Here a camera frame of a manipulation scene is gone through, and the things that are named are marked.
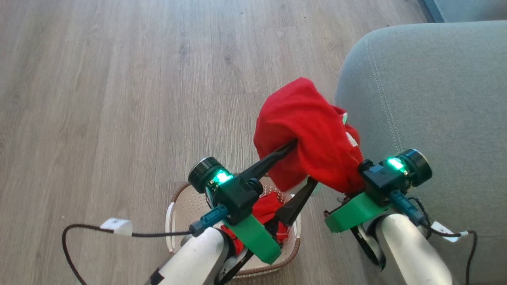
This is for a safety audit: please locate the white right cable tag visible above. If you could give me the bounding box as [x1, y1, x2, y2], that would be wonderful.
[430, 221, 462, 243]

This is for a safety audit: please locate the small red garment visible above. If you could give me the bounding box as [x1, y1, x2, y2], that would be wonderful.
[220, 192, 289, 256]

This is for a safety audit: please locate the right gripper green bracket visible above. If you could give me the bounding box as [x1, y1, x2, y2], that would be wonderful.
[275, 148, 433, 234]

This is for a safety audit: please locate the cream perforated laundry basket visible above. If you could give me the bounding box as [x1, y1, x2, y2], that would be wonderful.
[165, 175, 302, 277]

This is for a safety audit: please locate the blue-grey sofa section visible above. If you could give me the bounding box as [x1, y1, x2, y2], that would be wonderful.
[418, 0, 507, 23]

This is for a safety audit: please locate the white left cable tag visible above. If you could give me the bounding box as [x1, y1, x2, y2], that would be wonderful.
[100, 218, 133, 237]

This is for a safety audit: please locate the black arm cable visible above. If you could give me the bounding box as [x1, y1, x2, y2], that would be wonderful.
[62, 205, 230, 285]
[389, 190, 478, 285]

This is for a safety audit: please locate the grey fabric sofa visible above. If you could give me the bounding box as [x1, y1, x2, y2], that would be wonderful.
[335, 21, 507, 285]

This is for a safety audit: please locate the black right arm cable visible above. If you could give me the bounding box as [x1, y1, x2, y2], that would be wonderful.
[389, 190, 478, 285]

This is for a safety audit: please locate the white cable tag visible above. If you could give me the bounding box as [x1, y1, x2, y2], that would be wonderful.
[430, 221, 462, 243]
[100, 218, 133, 237]

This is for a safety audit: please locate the left gripper green bracket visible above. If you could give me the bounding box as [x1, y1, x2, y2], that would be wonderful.
[188, 139, 298, 265]

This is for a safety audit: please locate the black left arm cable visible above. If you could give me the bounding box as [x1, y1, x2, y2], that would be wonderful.
[62, 205, 230, 285]

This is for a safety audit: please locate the large red garment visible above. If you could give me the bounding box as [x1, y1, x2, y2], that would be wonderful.
[253, 77, 366, 194]

